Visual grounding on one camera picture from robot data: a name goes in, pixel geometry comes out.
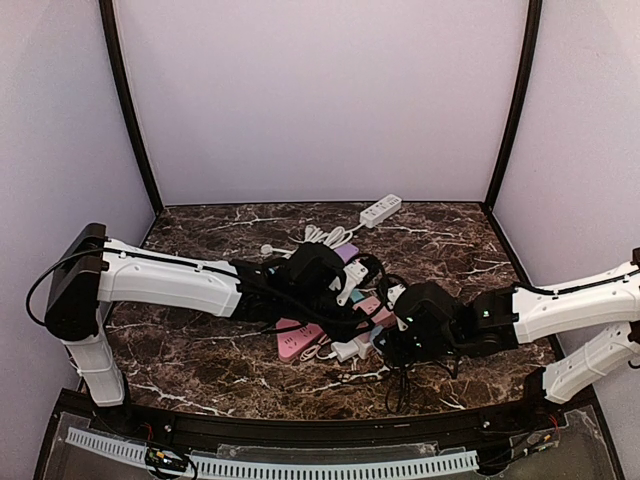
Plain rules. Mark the white slotted cable duct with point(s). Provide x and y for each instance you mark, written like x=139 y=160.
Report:
x=244 y=464

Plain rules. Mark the small circuit board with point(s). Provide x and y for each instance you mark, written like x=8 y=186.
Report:
x=160 y=459

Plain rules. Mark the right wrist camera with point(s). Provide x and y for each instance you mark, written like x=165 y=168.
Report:
x=424 y=308

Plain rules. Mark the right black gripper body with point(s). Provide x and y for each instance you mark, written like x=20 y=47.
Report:
x=392 y=347

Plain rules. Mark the black frame left post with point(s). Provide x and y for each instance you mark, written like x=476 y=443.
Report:
x=128 y=110

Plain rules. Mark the black frame right post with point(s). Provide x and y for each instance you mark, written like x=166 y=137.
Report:
x=521 y=83

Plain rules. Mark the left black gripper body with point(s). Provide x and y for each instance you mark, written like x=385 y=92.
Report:
x=364 y=267

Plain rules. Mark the white usb charger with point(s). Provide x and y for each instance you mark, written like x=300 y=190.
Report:
x=355 y=348

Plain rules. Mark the pink triangular power strip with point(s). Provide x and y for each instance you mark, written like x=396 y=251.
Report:
x=294 y=339

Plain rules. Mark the black frame post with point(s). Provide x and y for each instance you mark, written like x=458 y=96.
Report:
x=128 y=110
x=521 y=83

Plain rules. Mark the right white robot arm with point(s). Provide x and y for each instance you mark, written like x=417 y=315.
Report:
x=521 y=314

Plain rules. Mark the pink white cube adapter cluster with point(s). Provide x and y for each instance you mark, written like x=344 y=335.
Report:
x=379 y=316

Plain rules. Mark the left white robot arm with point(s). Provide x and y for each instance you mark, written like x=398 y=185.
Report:
x=97 y=269

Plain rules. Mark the purple power strip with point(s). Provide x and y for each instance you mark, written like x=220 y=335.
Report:
x=347 y=251

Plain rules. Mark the white power strip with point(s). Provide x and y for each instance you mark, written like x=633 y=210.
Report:
x=376 y=213

